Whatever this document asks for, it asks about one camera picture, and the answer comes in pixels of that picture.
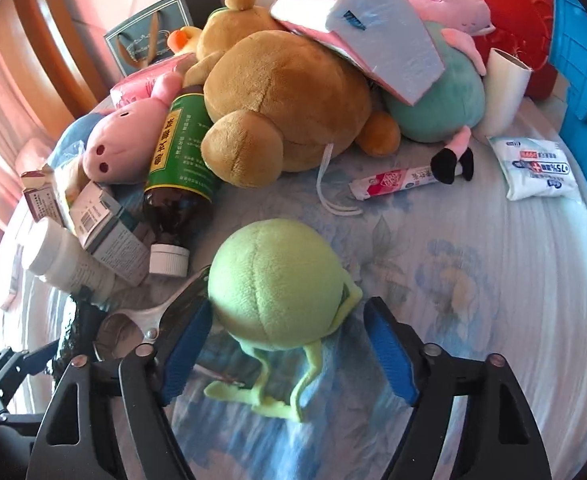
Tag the white red medicine box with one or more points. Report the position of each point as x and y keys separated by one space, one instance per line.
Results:
x=43 y=200

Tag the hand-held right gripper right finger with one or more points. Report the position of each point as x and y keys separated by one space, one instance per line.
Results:
x=391 y=355

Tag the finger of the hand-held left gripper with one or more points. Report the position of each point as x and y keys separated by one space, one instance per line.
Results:
x=23 y=362

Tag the pink pig plush teal body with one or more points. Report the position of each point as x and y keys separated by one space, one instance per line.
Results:
x=443 y=95

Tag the white wet wipes pack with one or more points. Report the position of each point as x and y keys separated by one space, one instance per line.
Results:
x=533 y=170

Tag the small pink tissue pack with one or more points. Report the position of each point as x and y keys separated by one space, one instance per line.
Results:
x=143 y=82

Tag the red plastic case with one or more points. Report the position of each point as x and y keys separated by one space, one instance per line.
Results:
x=513 y=10

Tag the pink pig plush blue body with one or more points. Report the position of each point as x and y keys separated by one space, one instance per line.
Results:
x=123 y=135

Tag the white pill bottle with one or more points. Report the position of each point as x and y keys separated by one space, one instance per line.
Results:
x=58 y=257

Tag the dark gift box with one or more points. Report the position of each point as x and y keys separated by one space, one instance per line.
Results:
x=158 y=25

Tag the brown bottle green label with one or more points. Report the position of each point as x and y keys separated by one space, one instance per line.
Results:
x=183 y=160

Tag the white red tube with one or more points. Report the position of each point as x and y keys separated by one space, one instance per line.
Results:
x=388 y=182

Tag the brown teddy bear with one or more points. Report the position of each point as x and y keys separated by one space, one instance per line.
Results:
x=283 y=90

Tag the wooden headboard frame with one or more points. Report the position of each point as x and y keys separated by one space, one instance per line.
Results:
x=48 y=25

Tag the yellow duck plush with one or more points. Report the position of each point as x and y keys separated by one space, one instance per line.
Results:
x=186 y=40

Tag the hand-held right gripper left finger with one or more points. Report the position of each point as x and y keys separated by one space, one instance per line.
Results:
x=186 y=350

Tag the white paper roll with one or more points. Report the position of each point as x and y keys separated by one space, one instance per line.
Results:
x=503 y=95

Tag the grey teal medicine box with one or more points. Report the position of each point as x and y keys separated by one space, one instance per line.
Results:
x=123 y=255

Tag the blue floral bedsheet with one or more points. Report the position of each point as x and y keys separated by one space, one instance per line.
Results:
x=473 y=285

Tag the green plush monster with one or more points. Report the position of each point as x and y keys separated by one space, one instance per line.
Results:
x=273 y=285

